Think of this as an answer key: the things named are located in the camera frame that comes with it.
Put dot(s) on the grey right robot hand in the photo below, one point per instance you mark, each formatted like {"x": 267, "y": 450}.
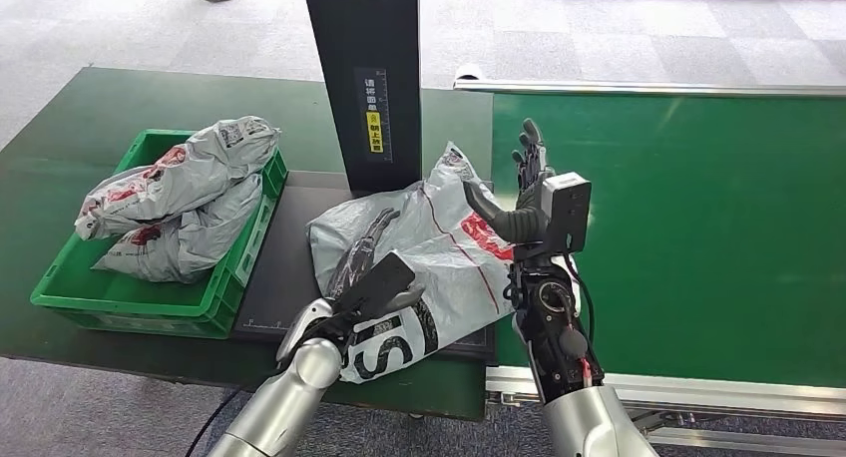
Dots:
{"x": 525, "y": 223}

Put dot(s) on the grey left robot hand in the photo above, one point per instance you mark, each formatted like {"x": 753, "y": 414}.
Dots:
{"x": 310, "y": 322}

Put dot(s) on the grey plastic mailer package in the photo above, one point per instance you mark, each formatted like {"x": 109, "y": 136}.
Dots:
{"x": 423, "y": 242}

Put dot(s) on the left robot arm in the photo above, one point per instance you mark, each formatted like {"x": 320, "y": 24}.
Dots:
{"x": 284, "y": 401}

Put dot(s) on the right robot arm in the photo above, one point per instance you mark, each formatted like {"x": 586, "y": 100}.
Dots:
{"x": 562, "y": 335}

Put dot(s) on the grey mailer package red print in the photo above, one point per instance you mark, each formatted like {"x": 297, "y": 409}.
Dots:
{"x": 198, "y": 170}
{"x": 198, "y": 242}

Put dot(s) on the green conveyor belt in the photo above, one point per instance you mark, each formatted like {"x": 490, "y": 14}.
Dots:
{"x": 694, "y": 242}

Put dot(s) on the green plastic delivery bin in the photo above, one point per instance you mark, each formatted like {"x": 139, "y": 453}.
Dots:
{"x": 132, "y": 308}

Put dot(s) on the black inbound scanner machine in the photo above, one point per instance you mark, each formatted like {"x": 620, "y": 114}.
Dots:
{"x": 360, "y": 44}

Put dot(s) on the yellow warning sticker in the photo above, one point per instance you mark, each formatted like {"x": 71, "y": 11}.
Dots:
{"x": 375, "y": 133}

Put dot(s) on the dark green table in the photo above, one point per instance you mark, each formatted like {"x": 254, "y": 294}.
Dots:
{"x": 66, "y": 110}

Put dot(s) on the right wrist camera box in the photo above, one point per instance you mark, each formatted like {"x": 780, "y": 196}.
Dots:
{"x": 568, "y": 209}

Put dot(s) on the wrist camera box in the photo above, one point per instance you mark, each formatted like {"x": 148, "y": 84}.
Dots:
{"x": 568, "y": 209}
{"x": 377, "y": 283}

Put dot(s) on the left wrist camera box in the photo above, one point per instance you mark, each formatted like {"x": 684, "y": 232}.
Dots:
{"x": 377, "y": 283}

